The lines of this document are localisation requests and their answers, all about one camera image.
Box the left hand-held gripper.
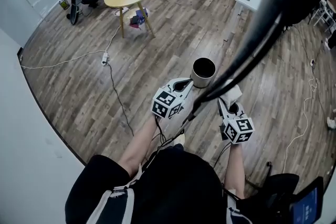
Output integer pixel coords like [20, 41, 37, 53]
[151, 77, 195, 120]

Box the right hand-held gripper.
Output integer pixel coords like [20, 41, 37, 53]
[217, 98, 256, 145]

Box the white cloth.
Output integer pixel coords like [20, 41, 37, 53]
[218, 80, 244, 109]

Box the steel trash bin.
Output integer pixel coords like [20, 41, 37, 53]
[190, 57, 216, 89]

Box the person's right forearm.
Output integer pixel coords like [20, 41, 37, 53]
[223, 142, 247, 199]

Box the person's left forearm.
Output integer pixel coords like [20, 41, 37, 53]
[117, 115, 165, 178]

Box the blue white packet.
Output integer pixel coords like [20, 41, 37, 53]
[135, 9, 149, 25]

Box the clear plastic bag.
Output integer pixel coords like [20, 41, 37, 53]
[123, 7, 151, 31]

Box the person's black shirt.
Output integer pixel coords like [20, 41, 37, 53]
[65, 144, 229, 224]

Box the black tablet with screen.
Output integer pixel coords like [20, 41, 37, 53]
[288, 176, 325, 224]

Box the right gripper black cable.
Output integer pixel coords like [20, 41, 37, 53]
[213, 142, 233, 169]

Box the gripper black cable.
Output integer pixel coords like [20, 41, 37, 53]
[143, 115, 184, 168]
[213, 142, 233, 169]

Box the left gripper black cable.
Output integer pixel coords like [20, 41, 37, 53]
[143, 115, 184, 168]

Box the thin black floor cable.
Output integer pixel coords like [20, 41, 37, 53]
[106, 61, 135, 137]

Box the white power cable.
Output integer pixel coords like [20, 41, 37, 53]
[104, 24, 122, 54]
[20, 50, 106, 70]
[282, 60, 320, 174]

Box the thick black head cable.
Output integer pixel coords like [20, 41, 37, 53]
[181, 0, 329, 129]

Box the black tablet mount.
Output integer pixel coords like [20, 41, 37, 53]
[262, 161, 300, 224]

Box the grey harness strap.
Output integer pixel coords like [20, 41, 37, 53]
[90, 180, 142, 224]
[223, 186, 253, 224]

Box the white frame chair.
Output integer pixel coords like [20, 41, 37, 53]
[308, 0, 336, 33]

